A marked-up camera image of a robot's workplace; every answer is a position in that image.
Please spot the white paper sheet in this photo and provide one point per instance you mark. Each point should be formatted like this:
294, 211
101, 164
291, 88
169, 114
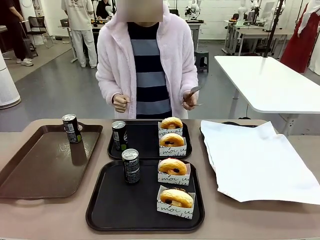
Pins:
255, 162

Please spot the red dress on mannequin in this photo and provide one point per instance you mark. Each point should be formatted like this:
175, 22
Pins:
298, 42

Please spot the white cylindrical air purifier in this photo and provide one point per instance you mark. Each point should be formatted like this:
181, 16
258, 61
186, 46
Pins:
7, 82

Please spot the brown plastic tray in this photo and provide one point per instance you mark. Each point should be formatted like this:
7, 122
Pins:
42, 162

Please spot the black camera stand pole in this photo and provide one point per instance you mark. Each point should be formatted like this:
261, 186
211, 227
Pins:
273, 30

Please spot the metal tongs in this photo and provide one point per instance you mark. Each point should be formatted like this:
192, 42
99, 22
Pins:
195, 90

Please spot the black square tray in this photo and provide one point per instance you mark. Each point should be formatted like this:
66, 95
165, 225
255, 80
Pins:
142, 140
130, 202

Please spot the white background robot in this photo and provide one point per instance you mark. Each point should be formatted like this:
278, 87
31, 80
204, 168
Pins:
193, 10

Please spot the person left forearm pink sleeve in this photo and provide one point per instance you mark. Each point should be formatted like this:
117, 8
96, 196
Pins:
187, 77

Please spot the person right hand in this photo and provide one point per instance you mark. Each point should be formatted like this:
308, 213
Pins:
121, 103

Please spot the person right forearm pink sleeve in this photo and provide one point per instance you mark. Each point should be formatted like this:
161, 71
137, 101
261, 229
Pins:
110, 82

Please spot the person in black clothes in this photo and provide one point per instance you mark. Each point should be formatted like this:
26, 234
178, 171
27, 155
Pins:
17, 30

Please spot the white lab desk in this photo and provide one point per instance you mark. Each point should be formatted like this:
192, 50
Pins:
195, 32

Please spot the small black stool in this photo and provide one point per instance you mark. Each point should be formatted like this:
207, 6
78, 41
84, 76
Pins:
31, 47

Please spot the white folding table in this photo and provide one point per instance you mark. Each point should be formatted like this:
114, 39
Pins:
270, 82

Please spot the grey lab work table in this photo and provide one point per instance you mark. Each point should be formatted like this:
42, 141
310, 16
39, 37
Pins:
255, 35

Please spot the grey plastic stool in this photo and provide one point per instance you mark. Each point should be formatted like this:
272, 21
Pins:
202, 61

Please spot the black green drink can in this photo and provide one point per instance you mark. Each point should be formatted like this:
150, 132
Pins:
71, 130
131, 166
119, 136

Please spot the plain glazed donut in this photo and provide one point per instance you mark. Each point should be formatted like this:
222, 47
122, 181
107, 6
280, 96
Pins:
172, 140

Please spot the black office chair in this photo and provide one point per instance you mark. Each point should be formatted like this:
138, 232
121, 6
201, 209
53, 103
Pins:
38, 27

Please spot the person left hand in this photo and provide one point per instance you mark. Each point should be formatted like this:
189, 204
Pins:
190, 101

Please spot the person in pink fleece jacket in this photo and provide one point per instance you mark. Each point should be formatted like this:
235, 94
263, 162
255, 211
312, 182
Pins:
147, 65

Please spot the person in white clothes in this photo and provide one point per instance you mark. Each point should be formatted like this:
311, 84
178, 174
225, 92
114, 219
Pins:
80, 30

